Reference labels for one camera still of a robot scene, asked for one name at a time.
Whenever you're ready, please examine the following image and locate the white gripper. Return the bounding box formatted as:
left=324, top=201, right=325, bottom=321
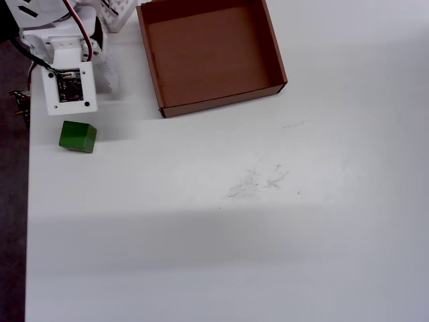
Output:
left=18, top=16, right=121, bottom=101

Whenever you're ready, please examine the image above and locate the green wooden cube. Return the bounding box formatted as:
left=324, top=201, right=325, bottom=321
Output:
left=58, top=120, right=98, bottom=154

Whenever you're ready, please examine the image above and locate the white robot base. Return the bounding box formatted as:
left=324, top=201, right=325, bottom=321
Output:
left=99, top=0, right=141, bottom=34

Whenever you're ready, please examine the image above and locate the brown cardboard box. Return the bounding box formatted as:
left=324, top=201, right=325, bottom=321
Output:
left=135, top=0, right=289, bottom=119

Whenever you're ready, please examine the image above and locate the black yellow striped clamp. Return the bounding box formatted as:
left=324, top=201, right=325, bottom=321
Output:
left=8, top=89, right=33, bottom=130

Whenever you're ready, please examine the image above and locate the red black servo cable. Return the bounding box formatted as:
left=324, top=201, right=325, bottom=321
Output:
left=61, top=0, right=95, bottom=63

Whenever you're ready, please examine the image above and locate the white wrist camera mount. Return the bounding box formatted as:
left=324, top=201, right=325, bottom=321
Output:
left=41, top=36, right=99, bottom=117

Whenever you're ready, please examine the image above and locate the red black base cable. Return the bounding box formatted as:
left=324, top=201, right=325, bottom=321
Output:
left=100, top=0, right=121, bottom=17

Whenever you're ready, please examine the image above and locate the black camera cable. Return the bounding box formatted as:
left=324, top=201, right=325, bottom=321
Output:
left=5, top=36, right=73, bottom=76

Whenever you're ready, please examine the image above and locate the thin red cable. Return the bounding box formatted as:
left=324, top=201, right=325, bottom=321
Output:
left=27, top=62, right=38, bottom=93

